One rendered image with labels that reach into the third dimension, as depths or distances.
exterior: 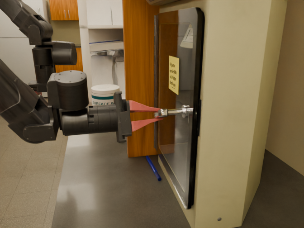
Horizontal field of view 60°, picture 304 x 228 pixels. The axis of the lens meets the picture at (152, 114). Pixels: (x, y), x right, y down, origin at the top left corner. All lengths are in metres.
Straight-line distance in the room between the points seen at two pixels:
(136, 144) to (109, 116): 0.37
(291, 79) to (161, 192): 0.55
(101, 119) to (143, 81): 0.32
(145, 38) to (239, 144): 0.43
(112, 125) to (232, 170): 0.26
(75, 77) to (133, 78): 0.34
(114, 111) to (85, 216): 0.27
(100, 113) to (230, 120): 0.25
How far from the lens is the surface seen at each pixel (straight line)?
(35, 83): 0.89
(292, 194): 0.81
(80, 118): 0.52
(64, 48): 0.85
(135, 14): 0.80
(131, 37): 0.80
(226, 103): 0.50
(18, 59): 5.49
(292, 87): 0.95
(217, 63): 0.47
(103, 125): 0.53
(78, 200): 0.73
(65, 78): 0.50
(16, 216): 2.35
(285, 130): 0.99
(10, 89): 0.51
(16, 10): 0.88
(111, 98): 1.19
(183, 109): 0.52
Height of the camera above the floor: 1.36
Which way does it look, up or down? 19 degrees down
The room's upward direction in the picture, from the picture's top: straight up
